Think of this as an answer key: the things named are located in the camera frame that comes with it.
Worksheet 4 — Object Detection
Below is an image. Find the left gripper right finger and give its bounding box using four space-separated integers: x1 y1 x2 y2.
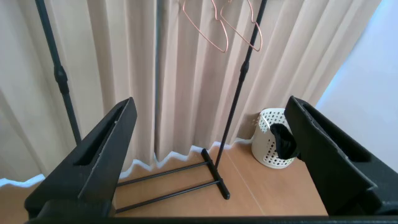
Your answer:
284 95 398 217

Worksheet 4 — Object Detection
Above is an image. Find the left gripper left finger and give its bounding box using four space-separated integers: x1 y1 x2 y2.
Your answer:
24 96 138 218

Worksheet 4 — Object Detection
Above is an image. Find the black garment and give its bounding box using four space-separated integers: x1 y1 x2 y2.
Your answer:
269 123 301 160

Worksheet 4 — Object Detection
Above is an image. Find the white laundry basket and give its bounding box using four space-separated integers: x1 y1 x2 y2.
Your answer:
251 108 296 170

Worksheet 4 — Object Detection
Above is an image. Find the black clothes rack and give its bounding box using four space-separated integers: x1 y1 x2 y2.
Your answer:
34 0 268 215

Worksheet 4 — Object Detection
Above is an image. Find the pink clothes hanger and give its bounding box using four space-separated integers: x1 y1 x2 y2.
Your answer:
220 0 264 53
182 0 229 54

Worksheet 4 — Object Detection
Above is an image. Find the beige curtain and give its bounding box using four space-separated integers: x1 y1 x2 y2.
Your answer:
0 0 382 189

